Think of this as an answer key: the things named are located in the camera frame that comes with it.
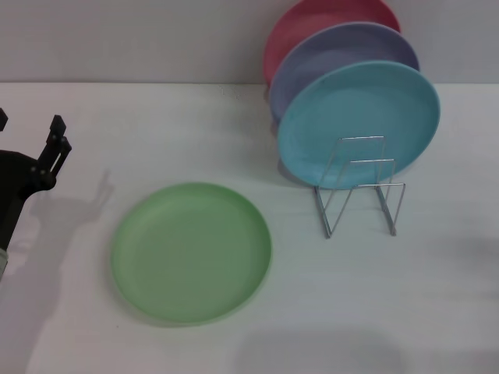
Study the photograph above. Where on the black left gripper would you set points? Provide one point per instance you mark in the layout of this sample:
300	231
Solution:
13	183

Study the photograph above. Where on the green plastic plate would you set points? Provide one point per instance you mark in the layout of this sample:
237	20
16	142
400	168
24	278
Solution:
191	253

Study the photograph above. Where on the red plastic plate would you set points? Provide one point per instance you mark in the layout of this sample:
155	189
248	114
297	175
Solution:
312	19

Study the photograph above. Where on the purple plastic plate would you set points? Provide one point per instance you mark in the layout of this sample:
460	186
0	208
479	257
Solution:
335	50

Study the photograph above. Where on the cyan plastic plate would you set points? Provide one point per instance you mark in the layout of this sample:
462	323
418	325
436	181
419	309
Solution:
351	105

